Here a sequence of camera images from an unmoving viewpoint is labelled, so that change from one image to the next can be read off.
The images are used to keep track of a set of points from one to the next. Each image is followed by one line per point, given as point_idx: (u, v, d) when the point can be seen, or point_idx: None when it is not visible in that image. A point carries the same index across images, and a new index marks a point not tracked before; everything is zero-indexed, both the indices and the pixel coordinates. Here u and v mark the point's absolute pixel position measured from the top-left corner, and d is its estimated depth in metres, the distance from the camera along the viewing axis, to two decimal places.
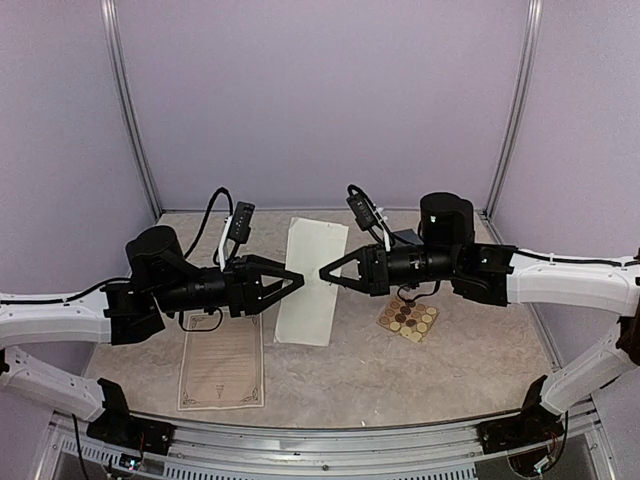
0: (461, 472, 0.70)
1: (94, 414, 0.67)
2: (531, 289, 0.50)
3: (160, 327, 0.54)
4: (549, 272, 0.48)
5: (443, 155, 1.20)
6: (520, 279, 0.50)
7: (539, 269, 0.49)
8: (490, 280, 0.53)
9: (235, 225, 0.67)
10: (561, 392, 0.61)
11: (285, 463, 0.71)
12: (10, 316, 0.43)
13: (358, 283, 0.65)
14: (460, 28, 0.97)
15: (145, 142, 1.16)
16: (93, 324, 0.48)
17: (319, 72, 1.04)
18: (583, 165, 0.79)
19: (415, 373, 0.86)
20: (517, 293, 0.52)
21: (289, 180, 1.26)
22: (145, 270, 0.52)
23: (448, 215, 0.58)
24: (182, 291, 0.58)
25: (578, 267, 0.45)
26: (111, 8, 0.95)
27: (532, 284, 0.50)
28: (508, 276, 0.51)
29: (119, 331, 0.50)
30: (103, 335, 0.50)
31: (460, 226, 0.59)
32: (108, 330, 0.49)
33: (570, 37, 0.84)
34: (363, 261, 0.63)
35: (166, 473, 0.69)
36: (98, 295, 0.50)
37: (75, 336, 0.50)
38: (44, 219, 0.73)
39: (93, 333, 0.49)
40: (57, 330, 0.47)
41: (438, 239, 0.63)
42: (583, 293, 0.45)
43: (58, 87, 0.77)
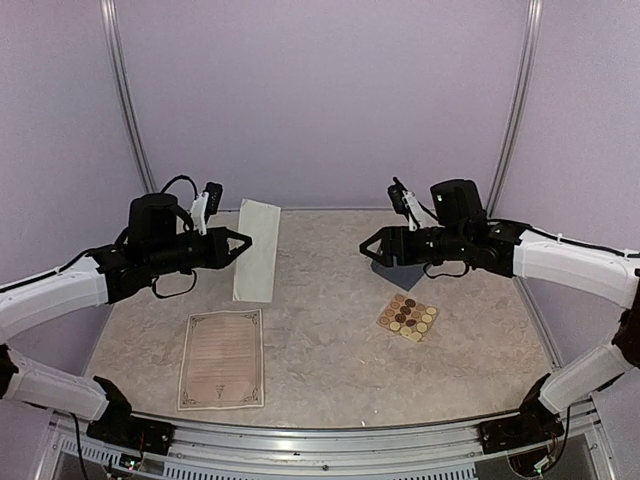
0: (461, 472, 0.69)
1: (98, 413, 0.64)
2: (536, 267, 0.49)
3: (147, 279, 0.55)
4: (554, 249, 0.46)
5: (443, 155, 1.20)
6: (526, 251, 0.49)
7: (545, 246, 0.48)
8: (497, 248, 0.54)
9: (210, 204, 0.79)
10: (563, 389, 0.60)
11: (285, 463, 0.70)
12: (12, 298, 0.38)
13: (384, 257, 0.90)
14: (459, 28, 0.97)
15: (145, 142, 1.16)
16: (90, 285, 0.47)
17: (319, 71, 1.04)
18: (583, 165, 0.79)
19: (415, 373, 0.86)
20: (522, 266, 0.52)
21: (289, 180, 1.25)
22: (150, 219, 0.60)
23: (448, 193, 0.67)
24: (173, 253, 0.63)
25: (579, 251, 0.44)
26: (111, 8, 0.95)
27: (536, 259, 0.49)
28: (515, 247, 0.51)
29: (114, 287, 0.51)
30: (100, 295, 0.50)
31: (465, 201, 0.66)
32: (105, 287, 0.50)
33: (570, 37, 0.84)
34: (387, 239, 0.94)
35: (166, 473, 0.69)
36: (83, 260, 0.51)
37: (69, 306, 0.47)
38: (45, 220, 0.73)
39: (90, 297, 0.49)
40: (53, 306, 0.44)
41: (452, 218, 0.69)
42: (586, 277, 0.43)
43: (58, 87, 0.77)
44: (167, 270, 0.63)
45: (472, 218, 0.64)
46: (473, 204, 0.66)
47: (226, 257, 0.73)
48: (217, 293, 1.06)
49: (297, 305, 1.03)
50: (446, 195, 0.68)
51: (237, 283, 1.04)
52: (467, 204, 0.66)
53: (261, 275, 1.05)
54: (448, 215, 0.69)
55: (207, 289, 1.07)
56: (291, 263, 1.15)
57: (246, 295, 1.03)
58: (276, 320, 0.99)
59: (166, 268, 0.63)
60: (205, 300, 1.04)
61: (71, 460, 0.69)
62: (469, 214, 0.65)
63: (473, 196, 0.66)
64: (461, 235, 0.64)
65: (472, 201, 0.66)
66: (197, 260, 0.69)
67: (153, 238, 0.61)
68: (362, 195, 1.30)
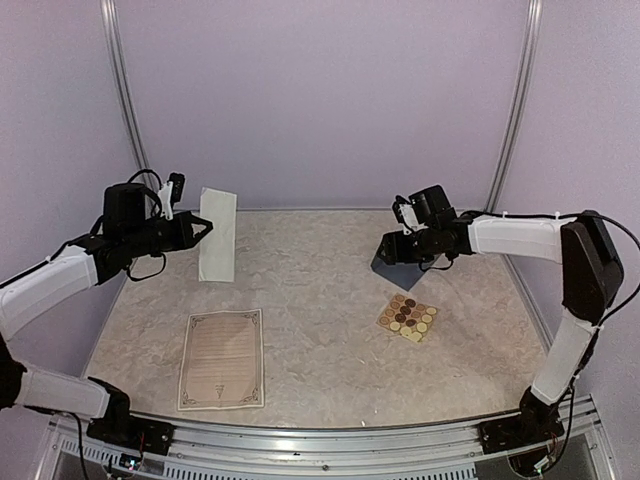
0: (461, 472, 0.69)
1: (102, 409, 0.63)
2: (488, 239, 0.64)
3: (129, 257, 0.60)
4: (500, 222, 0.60)
5: (443, 155, 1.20)
6: (476, 229, 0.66)
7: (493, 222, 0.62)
8: (457, 231, 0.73)
9: (175, 193, 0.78)
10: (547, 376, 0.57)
11: (285, 463, 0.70)
12: (13, 290, 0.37)
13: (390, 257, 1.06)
14: (459, 28, 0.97)
15: (145, 143, 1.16)
16: (81, 267, 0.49)
17: (319, 71, 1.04)
18: (583, 164, 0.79)
19: (415, 373, 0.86)
20: (479, 241, 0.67)
21: (289, 180, 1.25)
22: (123, 204, 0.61)
23: (420, 199, 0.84)
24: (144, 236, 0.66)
25: (516, 222, 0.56)
26: (111, 9, 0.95)
27: (486, 233, 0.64)
28: (468, 226, 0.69)
29: (103, 268, 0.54)
30: (90, 276, 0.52)
31: (432, 203, 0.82)
32: (94, 267, 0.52)
33: (570, 37, 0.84)
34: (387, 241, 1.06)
35: (166, 473, 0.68)
36: (69, 248, 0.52)
37: (65, 294, 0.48)
38: (45, 219, 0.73)
39: (82, 279, 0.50)
40: (51, 294, 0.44)
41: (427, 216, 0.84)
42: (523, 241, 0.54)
43: (59, 86, 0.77)
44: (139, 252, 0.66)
45: (438, 214, 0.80)
46: (439, 205, 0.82)
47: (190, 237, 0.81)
48: (217, 293, 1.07)
49: (297, 305, 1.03)
50: (418, 200, 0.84)
51: (200, 263, 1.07)
52: (434, 207, 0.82)
53: (223, 257, 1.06)
54: (422, 215, 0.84)
55: (207, 289, 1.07)
56: (291, 263, 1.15)
57: (210, 275, 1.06)
58: (276, 320, 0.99)
59: (140, 249, 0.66)
60: (205, 300, 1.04)
61: (71, 460, 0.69)
62: (437, 214, 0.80)
63: (440, 198, 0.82)
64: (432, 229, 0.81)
65: (439, 203, 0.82)
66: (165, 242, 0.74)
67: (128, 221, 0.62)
68: (361, 195, 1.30)
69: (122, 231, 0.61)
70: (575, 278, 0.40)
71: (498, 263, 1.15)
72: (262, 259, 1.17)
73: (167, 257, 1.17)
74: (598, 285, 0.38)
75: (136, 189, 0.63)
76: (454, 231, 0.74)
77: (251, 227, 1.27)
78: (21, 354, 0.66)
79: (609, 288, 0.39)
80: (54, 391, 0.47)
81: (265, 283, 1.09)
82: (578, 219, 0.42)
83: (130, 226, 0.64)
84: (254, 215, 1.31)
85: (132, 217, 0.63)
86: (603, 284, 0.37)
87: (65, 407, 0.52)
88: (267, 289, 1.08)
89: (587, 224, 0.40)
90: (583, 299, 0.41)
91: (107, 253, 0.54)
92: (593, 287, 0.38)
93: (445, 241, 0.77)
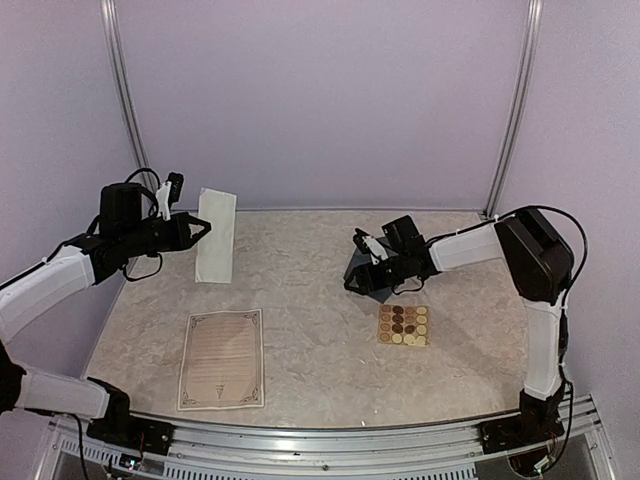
0: (461, 472, 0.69)
1: (103, 409, 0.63)
2: (446, 255, 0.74)
3: (123, 257, 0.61)
4: (452, 240, 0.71)
5: (443, 155, 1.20)
6: (435, 249, 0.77)
7: (447, 241, 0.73)
8: (423, 257, 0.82)
9: (173, 192, 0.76)
10: (536, 367, 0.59)
11: (286, 463, 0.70)
12: (15, 291, 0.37)
13: (361, 288, 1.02)
14: (458, 29, 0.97)
15: (145, 142, 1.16)
16: (79, 267, 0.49)
17: (318, 69, 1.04)
18: (583, 163, 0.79)
19: (415, 373, 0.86)
20: (441, 261, 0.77)
21: (289, 179, 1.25)
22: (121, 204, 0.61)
23: (392, 229, 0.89)
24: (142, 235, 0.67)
25: (465, 235, 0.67)
26: (111, 9, 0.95)
27: (444, 251, 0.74)
28: (429, 249, 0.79)
29: (101, 268, 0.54)
30: (88, 276, 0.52)
31: (404, 231, 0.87)
32: (91, 266, 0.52)
33: (570, 36, 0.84)
34: (358, 272, 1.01)
35: (166, 473, 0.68)
36: (65, 249, 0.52)
37: (63, 293, 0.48)
38: (44, 220, 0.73)
39: (79, 279, 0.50)
40: (51, 294, 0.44)
41: (399, 243, 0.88)
42: (477, 248, 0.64)
43: (59, 88, 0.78)
44: (137, 251, 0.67)
45: (407, 242, 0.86)
46: (409, 232, 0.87)
47: (189, 239, 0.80)
48: (217, 293, 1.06)
49: (297, 305, 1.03)
50: (389, 230, 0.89)
51: (199, 262, 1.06)
52: (404, 236, 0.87)
53: (221, 258, 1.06)
54: (393, 244, 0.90)
55: (207, 289, 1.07)
56: (291, 263, 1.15)
57: (207, 275, 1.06)
58: (276, 320, 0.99)
59: (136, 250, 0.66)
60: (205, 300, 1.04)
61: (71, 460, 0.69)
62: (406, 242, 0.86)
63: (408, 228, 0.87)
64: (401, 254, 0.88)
65: (408, 231, 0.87)
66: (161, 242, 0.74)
67: (126, 222, 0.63)
68: (361, 195, 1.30)
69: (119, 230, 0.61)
70: (524, 265, 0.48)
71: (498, 264, 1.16)
72: (262, 258, 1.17)
73: (167, 257, 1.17)
74: (542, 268, 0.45)
75: (134, 189, 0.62)
76: (421, 258, 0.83)
77: (252, 227, 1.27)
78: (20, 356, 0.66)
79: (556, 271, 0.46)
80: (54, 390, 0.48)
81: (265, 283, 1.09)
82: (518, 214, 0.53)
83: (128, 226, 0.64)
84: (255, 215, 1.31)
85: (129, 217, 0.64)
86: (547, 267, 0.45)
87: (64, 407, 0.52)
88: (267, 289, 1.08)
89: (526, 216, 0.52)
90: (535, 286, 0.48)
91: (104, 252, 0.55)
92: (539, 271, 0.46)
93: (412, 267, 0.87)
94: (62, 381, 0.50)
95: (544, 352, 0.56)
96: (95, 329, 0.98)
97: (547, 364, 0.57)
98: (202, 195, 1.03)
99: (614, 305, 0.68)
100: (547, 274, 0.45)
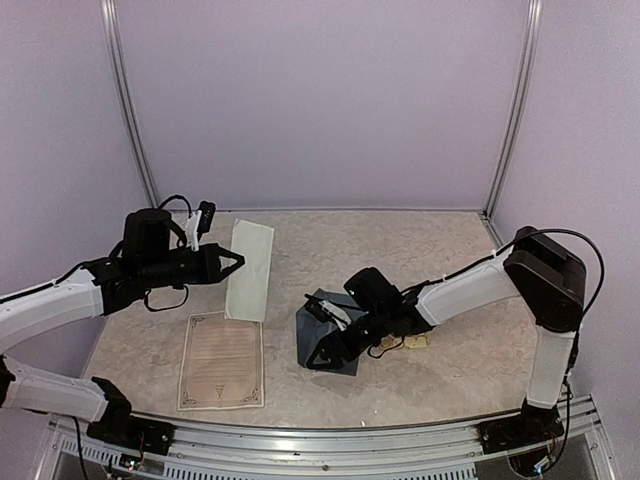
0: (461, 472, 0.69)
1: (99, 413, 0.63)
2: (439, 307, 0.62)
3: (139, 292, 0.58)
4: (442, 289, 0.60)
5: (443, 155, 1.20)
6: (425, 303, 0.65)
7: (436, 290, 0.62)
8: (411, 314, 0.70)
9: (203, 222, 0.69)
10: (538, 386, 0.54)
11: (285, 463, 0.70)
12: (11, 309, 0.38)
13: (329, 363, 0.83)
14: (458, 30, 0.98)
15: (145, 143, 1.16)
16: (86, 297, 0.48)
17: (318, 70, 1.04)
18: (582, 164, 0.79)
19: (415, 373, 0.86)
20: (433, 315, 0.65)
21: (288, 179, 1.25)
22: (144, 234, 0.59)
23: (359, 287, 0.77)
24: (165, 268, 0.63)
25: (458, 279, 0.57)
26: (111, 9, 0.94)
27: (437, 304, 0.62)
28: (417, 304, 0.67)
29: (111, 300, 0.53)
30: (96, 306, 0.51)
31: (374, 289, 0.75)
32: (101, 299, 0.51)
33: (570, 37, 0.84)
34: (327, 344, 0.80)
35: (166, 473, 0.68)
36: (80, 272, 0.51)
37: (66, 317, 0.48)
38: (44, 221, 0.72)
39: (87, 307, 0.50)
40: (50, 317, 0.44)
41: (373, 301, 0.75)
42: (477, 294, 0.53)
43: (60, 89, 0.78)
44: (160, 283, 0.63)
45: (383, 299, 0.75)
46: (383, 287, 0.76)
47: (217, 273, 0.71)
48: (217, 294, 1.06)
49: (297, 305, 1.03)
50: (356, 288, 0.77)
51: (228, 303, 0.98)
52: (377, 292, 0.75)
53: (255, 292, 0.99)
54: (363, 303, 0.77)
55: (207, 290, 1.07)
56: (291, 263, 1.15)
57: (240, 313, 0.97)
58: (276, 320, 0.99)
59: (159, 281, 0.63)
60: (204, 301, 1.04)
61: (71, 461, 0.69)
62: (380, 300, 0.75)
63: (378, 282, 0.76)
64: (379, 315, 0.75)
65: (379, 287, 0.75)
66: (187, 275, 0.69)
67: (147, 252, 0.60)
68: (361, 195, 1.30)
69: (139, 262, 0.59)
70: (544, 299, 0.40)
71: None
72: None
73: None
74: (568, 296, 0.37)
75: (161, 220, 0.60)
76: (408, 316, 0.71)
77: None
78: (19, 358, 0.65)
79: (581, 296, 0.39)
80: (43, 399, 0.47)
81: None
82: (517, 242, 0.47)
83: (151, 257, 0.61)
84: (255, 215, 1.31)
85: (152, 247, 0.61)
86: (573, 294, 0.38)
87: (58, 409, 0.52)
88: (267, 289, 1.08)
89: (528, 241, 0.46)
90: (559, 317, 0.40)
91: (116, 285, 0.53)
92: (565, 301, 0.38)
93: (400, 328, 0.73)
94: (59, 387, 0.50)
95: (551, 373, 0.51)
96: (96, 329, 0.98)
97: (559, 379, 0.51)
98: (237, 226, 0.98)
99: (613, 305, 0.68)
100: (577, 302, 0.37)
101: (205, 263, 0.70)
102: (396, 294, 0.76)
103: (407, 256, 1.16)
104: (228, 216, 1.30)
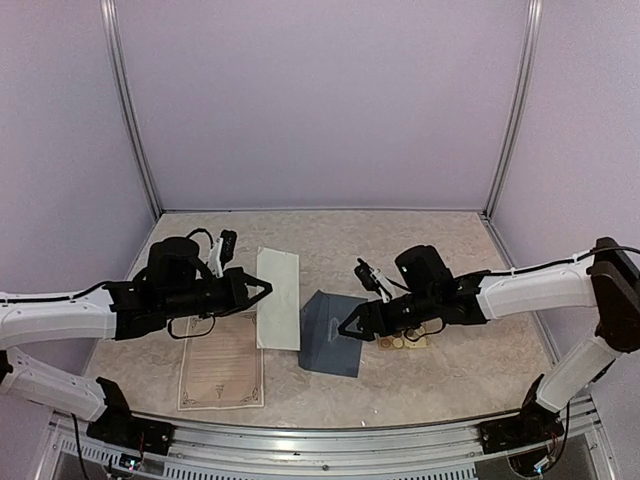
0: (461, 472, 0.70)
1: (96, 413, 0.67)
2: (504, 303, 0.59)
3: (160, 325, 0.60)
4: (509, 285, 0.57)
5: (442, 155, 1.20)
6: (488, 295, 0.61)
7: (503, 283, 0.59)
8: (466, 305, 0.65)
9: (225, 248, 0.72)
10: (556, 386, 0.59)
11: (285, 463, 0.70)
12: (20, 314, 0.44)
13: (363, 334, 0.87)
14: (458, 29, 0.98)
15: (145, 142, 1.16)
16: (98, 320, 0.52)
17: (318, 70, 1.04)
18: (583, 164, 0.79)
19: (415, 373, 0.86)
20: (490, 308, 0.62)
21: (288, 179, 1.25)
22: (168, 267, 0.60)
23: (412, 264, 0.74)
24: (190, 299, 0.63)
25: (532, 275, 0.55)
26: (111, 9, 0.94)
27: (501, 298, 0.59)
28: (478, 295, 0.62)
29: (126, 328, 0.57)
30: (107, 331, 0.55)
31: (427, 268, 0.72)
32: (113, 325, 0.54)
33: (570, 37, 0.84)
34: (363, 312, 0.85)
35: (166, 473, 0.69)
36: (100, 292, 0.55)
37: (72, 334, 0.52)
38: (43, 222, 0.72)
39: (97, 329, 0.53)
40: (56, 329, 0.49)
41: (420, 280, 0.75)
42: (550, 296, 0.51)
43: (61, 91, 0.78)
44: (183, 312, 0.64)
45: (437, 282, 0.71)
46: (436, 269, 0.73)
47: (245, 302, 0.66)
48: None
49: None
50: (409, 265, 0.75)
51: (260, 331, 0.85)
52: (431, 272, 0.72)
53: (284, 316, 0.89)
54: (412, 282, 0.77)
55: None
56: None
57: (271, 342, 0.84)
58: None
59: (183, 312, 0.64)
60: None
61: (71, 460, 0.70)
62: (434, 281, 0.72)
63: (434, 262, 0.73)
64: (431, 297, 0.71)
65: (435, 265, 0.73)
66: (214, 304, 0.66)
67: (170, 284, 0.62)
68: (362, 195, 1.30)
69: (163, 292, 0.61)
70: (610, 314, 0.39)
71: (500, 263, 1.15)
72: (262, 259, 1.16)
73: None
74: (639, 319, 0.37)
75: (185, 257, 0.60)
76: (463, 304, 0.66)
77: (251, 226, 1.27)
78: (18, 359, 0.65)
79: None
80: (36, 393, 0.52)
81: None
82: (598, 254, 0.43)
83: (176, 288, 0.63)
84: (255, 215, 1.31)
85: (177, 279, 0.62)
86: None
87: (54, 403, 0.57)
88: None
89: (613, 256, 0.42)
90: (620, 332, 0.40)
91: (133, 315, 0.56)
92: (636, 322, 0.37)
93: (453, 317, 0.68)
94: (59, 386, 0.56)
95: (574, 377, 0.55)
96: None
97: (576, 385, 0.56)
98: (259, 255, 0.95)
99: None
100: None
101: (232, 291, 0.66)
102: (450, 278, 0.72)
103: None
104: (229, 216, 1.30)
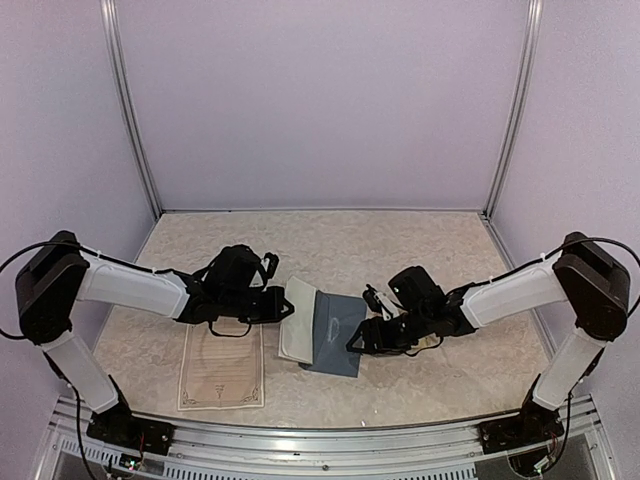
0: (461, 472, 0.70)
1: (106, 405, 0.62)
2: (486, 308, 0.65)
3: (212, 314, 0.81)
4: (486, 293, 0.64)
5: (443, 155, 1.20)
6: (469, 304, 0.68)
7: (481, 292, 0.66)
8: (455, 318, 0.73)
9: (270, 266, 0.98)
10: (551, 385, 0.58)
11: (285, 463, 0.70)
12: (128, 274, 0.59)
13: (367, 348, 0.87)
14: (459, 29, 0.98)
15: (145, 143, 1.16)
16: (175, 296, 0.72)
17: (319, 69, 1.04)
18: (583, 163, 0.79)
19: (415, 373, 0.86)
20: (476, 317, 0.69)
21: (289, 181, 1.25)
22: (236, 269, 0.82)
23: (404, 283, 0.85)
24: (239, 301, 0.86)
25: (504, 280, 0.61)
26: (111, 9, 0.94)
27: (479, 306, 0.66)
28: (462, 305, 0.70)
29: (191, 308, 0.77)
30: (175, 308, 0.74)
31: (415, 285, 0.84)
32: (181, 303, 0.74)
33: (571, 36, 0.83)
34: (365, 327, 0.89)
35: (166, 473, 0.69)
36: (171, 276, 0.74)
37: (144, 304, 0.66)
38: (44, 223, 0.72)
39: (169, 305, 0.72)
40: (143, 297, 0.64)
41: (412, 298, 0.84)
42: (527, 297, 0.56)
43: (60, 89, 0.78)
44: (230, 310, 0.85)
45: (427, 298, 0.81)
46: (426, 287, 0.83)
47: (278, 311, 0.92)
48: None
49: None
50: (400, 284, 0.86)
51: (282, 340, 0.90)
52: (421, 290, 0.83)
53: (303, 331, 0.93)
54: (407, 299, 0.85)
55: None
56: (291, 263, 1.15)
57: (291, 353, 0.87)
58: None
59: (231, 307, 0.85)
60: None
61: (71, 460, 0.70)
62: (424, 298, 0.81)
63: (424, 281, 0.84)
64: (421, 312, 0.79)
65: (424, 285, 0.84)
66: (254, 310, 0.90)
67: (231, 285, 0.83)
68: (362, 195, 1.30)
69: (222, 289, 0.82)
70: (585, 301, 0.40)
71: (500, 264, 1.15)
72: None
73: (167, 257, 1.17)
74: (613, 301, 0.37)
75: (251, 264, 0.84)
76: (452, 317, 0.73)
77: (251, 226, 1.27)
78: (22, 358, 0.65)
79: (624, 300, 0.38)
80: (73, 364, 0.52)
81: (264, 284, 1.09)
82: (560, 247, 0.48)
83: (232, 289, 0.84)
84: (254, 214, 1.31)
85: (235, 283, 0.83)
86: (618, 298, 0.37)
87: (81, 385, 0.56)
88: None
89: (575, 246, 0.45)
90: (602, 320, 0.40)
91: (198, 299, 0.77)
92: (611, 306, 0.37)
93: (442, 331, 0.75)
94: (92, 368, 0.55)
95: (566, 374, 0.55)
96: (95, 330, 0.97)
97: (567, 383, 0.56)
98: (289, 281, 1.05)
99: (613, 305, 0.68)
100: (622, 308, 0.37)
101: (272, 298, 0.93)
102: (438, 296, 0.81)
103: (407, 256, 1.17)
104: (229, 216, 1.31)
